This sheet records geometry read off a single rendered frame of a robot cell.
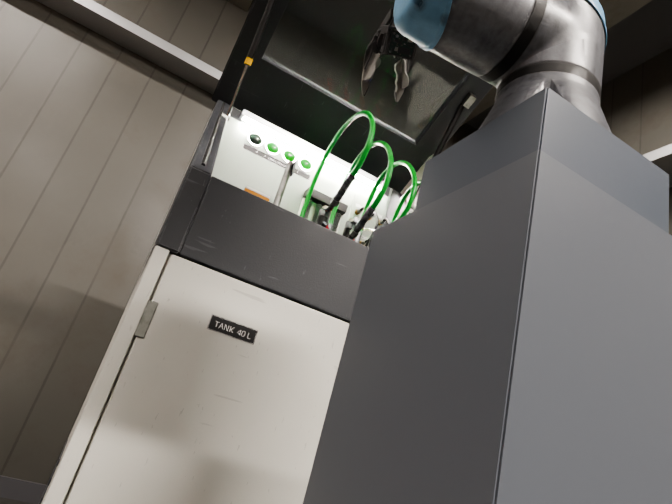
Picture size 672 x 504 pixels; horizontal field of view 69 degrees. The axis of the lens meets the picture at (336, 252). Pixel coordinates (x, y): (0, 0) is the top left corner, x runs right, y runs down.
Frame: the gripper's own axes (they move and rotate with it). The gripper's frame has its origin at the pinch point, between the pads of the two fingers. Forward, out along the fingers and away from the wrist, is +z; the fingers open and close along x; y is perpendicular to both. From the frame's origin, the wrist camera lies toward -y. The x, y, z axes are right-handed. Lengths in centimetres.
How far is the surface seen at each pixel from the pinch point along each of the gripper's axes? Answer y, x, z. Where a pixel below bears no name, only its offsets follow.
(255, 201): 26.4, -26.0, 21.0
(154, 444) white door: 56, -37, 52
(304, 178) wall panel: -40, -7, 34
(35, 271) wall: -123, -119, 126
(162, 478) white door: 59, -36, 56
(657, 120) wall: -147, 209, -4
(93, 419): 55, -46, 48
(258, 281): 36, -24, 33
